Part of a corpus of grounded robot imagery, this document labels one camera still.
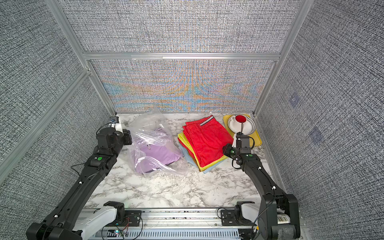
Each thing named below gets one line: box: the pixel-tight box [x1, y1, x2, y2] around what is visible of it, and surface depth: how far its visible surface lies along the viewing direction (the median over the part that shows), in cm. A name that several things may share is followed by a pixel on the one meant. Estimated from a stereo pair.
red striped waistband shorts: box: [182, 115, 234, 168], surface depth 89 cm
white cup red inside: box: [235, 114, 247, 124], surface depth 106 cm
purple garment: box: [131, 129, 182, 174], surface depth 76 cm
